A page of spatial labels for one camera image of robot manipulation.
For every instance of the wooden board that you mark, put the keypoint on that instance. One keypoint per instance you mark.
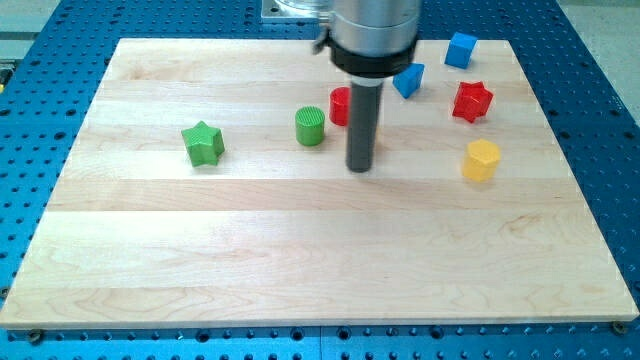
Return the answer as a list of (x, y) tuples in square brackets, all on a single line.
[(278, 233)]

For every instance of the blue cube block near arm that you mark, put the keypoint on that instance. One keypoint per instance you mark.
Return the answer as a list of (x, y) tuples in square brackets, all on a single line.
[(409, 81)]

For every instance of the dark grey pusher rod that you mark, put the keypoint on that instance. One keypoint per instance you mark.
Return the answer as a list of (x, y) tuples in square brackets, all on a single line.
[(364, 107)]

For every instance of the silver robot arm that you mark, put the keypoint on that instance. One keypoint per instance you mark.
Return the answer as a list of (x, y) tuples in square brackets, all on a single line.
[(371, 40)]

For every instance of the green star block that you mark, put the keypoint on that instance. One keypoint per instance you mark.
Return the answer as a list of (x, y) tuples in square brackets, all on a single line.
[(204, 144)]

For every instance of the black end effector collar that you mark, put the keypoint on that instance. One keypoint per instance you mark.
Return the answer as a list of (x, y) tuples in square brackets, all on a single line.
[(371, 67)]

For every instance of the green cylinder block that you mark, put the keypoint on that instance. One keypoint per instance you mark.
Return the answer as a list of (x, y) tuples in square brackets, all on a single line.
[(309, 124)]

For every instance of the red star block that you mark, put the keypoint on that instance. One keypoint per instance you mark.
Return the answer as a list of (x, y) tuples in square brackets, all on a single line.
[(472, 101)]

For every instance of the red cylinder block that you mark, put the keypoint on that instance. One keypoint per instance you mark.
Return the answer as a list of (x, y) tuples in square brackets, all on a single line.
[(339, 105)]

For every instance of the blue cube block far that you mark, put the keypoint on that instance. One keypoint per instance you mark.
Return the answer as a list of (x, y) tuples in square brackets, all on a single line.
[(460, 50)]

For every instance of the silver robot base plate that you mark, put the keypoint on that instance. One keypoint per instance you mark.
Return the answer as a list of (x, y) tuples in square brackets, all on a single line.
[(288, 11)]

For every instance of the yellow hexagon block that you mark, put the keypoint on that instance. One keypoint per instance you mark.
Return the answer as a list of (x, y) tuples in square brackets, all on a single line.
[(481, 160)]

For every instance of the blue perforated table plate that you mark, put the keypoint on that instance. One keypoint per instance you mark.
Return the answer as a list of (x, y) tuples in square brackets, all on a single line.
[(50, 92)]

